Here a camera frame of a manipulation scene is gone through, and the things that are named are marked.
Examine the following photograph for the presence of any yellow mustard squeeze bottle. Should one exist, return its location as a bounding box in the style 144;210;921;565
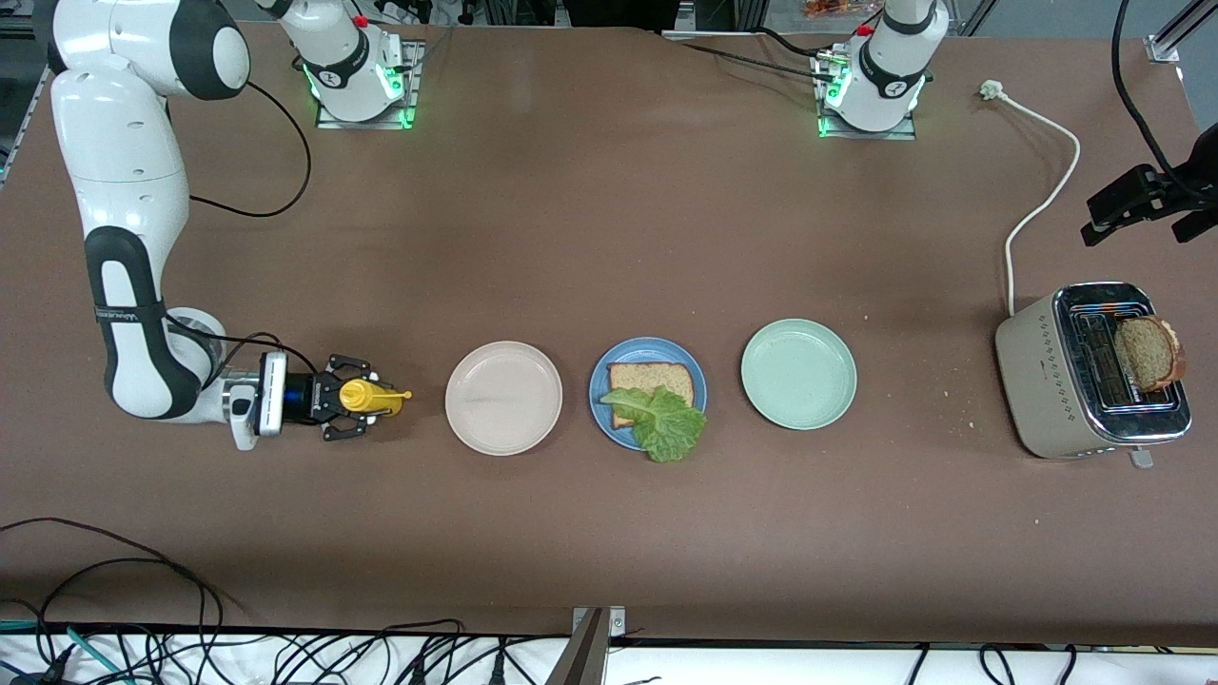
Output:
339;378;414;417

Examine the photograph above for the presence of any brown bread slice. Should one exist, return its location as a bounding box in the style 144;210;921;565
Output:
607;361;696;430
1112;315;1189;394

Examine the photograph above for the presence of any green lettuce leaf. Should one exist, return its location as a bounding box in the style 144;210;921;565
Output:
599;384;708;464

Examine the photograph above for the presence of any white plate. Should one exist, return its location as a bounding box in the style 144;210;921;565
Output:
444;341;564;457

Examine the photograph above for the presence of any blue plate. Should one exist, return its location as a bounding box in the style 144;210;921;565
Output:
588;337;709;452

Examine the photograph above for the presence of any light green plate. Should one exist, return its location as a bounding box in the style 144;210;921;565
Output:
740;318;858;431

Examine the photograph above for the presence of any beige chrome toaster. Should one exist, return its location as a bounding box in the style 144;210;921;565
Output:
994;281;1193;469

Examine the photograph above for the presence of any aluminium frame rail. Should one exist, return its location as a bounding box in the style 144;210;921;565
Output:
0;67;53;186
1147;0;1218;64

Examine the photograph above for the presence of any white toaster power cable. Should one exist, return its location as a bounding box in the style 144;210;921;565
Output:
980;79;1083;317

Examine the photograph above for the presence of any black floor cable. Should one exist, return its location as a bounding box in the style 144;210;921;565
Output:
0;519;225;685
271;618;467;685
904;642;1076;685

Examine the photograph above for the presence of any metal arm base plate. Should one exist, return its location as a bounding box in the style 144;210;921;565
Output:
314;40;422;130
815;52;919;142

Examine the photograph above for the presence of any teal floor cable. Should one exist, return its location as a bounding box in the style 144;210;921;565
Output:
0;618;125;685

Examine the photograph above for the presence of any metal table bracket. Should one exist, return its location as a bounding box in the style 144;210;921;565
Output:
547;606;627;685

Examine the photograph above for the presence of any black base cable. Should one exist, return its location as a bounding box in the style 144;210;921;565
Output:
678;40;824;82
755;27;838;60

